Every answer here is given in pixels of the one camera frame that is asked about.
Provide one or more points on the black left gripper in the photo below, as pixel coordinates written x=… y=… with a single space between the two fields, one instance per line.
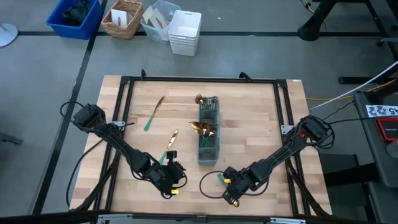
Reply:
x=169 y=177

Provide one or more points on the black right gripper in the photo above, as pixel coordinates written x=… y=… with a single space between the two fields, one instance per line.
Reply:
x=239 y=183

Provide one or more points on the grey plastic cutlery basket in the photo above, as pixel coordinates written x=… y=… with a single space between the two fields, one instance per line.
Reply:
x=208 y=157

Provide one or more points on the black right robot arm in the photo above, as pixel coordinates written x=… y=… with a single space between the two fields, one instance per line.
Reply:
x=280 y=157

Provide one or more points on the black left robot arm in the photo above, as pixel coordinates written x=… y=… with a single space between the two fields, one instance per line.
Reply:
x=124 y=149

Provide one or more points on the black clamp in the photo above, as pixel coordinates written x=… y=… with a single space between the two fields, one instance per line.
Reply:
x=245 y=76
x=143 y=74

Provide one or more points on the white plastic bin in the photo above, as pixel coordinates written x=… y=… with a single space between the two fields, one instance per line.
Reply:
x=183 y=41
x=183 y=52
x=183 y=45
x=185 y=25

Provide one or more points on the white sticker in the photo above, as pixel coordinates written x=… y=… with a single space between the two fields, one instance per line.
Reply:
x=297 y=80

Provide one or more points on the black rig beam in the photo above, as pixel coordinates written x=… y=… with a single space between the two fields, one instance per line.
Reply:
x=46 y=217

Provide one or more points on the clear plastic bin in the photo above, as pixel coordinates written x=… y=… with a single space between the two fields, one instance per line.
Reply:
x=155 y=35

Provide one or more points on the wicker basket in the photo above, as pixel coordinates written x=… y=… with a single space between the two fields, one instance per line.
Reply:
x=121 y=32

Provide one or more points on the cardboard sheet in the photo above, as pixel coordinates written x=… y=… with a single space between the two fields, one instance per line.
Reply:
x=158 y=20
x=147 y=13

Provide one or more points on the white card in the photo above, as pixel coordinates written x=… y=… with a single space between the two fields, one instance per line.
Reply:
x=121 y=17

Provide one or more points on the grey furniture foot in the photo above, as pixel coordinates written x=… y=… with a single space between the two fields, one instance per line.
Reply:
x=9 y=138

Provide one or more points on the grey round object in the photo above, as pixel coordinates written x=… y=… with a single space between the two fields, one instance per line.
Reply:
x=393 y=149

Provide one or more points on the white printed label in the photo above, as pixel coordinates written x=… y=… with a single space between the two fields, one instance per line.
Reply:
x=381 y=111

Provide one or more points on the red black device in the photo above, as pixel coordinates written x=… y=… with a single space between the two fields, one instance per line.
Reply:
x=388 y=129

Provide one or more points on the blue plastic bin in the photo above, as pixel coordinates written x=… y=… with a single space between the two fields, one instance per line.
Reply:
x=77 y=31

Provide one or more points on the black stand leg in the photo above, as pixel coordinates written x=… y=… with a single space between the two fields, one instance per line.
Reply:
x=311 y=29

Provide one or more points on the black cloth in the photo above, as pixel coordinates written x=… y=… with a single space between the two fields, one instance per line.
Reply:
x=76 y=14

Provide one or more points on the grey round stand base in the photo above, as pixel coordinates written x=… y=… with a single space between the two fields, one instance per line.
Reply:
x=6 y=34

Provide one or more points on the silver frame bracket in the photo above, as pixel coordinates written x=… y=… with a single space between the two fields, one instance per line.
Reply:
x=286 y=129

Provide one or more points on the black table frame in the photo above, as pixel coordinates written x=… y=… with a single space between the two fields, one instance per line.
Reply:
x=202 y=79

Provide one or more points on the black desk frame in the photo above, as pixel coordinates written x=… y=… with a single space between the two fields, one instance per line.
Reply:
x=357 y=80

